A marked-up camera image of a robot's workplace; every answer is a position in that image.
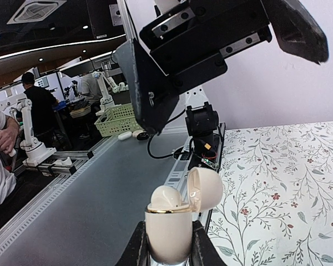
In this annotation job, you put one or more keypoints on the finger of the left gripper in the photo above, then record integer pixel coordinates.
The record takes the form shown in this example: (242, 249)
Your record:
(297, 32)

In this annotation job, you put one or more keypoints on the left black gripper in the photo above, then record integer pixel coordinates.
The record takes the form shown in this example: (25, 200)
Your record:
(189, 43)

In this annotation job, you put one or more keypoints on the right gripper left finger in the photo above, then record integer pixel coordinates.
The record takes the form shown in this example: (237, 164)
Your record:
(136, 252)

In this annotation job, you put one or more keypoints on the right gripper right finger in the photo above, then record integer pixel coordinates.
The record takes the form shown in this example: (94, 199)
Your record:
(203, 253)

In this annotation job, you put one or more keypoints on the white earbud charging case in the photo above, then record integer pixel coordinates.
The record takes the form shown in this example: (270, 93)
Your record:
(169, 230)

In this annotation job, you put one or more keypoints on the spare black round case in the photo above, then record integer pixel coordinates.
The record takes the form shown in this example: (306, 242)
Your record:
(141, 135)

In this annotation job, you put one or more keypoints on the spare white case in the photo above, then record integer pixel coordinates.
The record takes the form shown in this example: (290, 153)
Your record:
(124, 136)

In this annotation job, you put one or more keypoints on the cream earbud in case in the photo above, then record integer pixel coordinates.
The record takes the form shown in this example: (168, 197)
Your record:
(165, 197)

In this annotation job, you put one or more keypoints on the green perforated plastic basket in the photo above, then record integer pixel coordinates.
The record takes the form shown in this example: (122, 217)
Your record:
(117, 120)

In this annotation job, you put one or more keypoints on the floral patterned table mat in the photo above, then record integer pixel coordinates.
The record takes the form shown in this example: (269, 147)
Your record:
(277, 204)

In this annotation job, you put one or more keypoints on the person in black shirt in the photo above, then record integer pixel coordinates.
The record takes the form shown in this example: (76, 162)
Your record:
(44, 121)

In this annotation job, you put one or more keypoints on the person in white shirt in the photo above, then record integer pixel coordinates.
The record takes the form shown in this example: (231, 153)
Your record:
(9, 130)

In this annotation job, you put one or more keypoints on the front aluminium rail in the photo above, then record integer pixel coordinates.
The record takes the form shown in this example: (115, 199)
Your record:
(89, 217)

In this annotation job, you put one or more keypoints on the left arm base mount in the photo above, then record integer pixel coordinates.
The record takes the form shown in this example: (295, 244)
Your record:
(203, 151)

